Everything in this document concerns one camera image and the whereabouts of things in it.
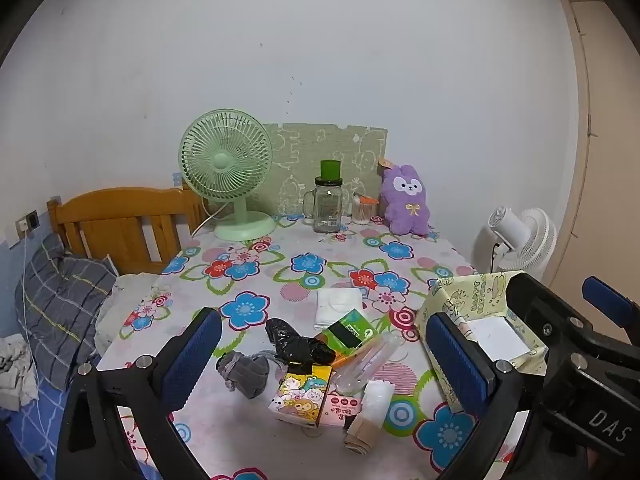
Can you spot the white towel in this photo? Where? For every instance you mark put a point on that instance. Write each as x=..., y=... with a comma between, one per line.
x=337, y=307

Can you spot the green patterned foam board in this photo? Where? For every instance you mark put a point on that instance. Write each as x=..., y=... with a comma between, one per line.
x=310, y=145

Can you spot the green desk fan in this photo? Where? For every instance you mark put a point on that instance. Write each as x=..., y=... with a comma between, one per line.
x=222, y=160

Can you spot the clear cotton swab container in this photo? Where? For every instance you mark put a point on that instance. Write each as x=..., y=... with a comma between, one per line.
x=362, y=212

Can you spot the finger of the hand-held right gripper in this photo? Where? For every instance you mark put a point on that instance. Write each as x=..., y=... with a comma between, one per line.
x=550, y=320
x=607, y=300

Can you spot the white quilt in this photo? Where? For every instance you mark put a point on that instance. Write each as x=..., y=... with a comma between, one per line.
x=120, y=300

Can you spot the orange packet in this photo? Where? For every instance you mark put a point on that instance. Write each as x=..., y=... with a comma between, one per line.
x=345, y=359

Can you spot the blue wall sticker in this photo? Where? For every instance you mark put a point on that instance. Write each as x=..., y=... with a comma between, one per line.
x=177, y=178

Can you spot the beige elastic bandage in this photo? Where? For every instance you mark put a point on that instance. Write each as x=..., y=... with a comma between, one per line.
x=362, y=435

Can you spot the blue checked bed sheet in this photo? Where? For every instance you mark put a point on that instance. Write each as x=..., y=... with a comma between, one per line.
x=30, y=440

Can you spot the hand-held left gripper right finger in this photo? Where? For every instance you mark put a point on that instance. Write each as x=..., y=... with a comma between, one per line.
x=460, y=365

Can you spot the clear plastic wrapper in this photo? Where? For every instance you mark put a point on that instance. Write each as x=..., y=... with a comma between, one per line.
x=370, y=360

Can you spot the green tissue packet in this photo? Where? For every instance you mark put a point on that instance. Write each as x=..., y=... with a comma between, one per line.
x=350, y=332

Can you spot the white cloth roll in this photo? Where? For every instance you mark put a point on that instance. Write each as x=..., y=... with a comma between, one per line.
x=375, y=402

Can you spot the yellow cartoon tissue packet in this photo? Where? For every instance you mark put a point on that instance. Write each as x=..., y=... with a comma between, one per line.
x=300, y=395

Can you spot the purple plush bunny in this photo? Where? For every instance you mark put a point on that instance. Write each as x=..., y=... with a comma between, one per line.
x=407, y=210

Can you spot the black plastic bag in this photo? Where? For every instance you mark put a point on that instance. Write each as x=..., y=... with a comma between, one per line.
x=295, y=345

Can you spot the yellow printed fabric storage box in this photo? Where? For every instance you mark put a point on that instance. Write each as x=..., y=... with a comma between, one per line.
x=480, y=290

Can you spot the beige door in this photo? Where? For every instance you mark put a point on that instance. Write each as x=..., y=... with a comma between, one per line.
x=610, y=160

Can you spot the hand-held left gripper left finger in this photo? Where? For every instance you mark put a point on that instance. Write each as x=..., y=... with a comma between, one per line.
x=192, y=355

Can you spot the floral tablecloth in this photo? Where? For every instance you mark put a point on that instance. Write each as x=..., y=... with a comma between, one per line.
x=300, y=285

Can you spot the wall power socket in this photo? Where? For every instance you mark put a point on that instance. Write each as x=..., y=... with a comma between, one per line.
x=27, y=221

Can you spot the wooden bed headboard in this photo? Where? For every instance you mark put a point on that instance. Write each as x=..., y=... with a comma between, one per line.
x=110, y=210

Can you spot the white paper sheet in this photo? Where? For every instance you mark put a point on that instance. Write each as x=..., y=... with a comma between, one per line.
x=495, y=337

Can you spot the pink packet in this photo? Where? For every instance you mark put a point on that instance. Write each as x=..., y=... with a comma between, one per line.
x=340, y=407

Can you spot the glass jar mug green lid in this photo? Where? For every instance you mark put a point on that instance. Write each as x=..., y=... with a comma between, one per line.
x=327, y=210

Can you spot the white crumpled cloth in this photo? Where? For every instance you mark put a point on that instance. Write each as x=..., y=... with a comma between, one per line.
x=15, y=375

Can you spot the grey plaid pillow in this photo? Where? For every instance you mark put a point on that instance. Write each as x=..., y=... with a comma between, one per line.
x=60, y=300

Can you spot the white floor fan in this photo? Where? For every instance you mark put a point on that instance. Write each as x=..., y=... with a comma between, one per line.
x=530, y=240

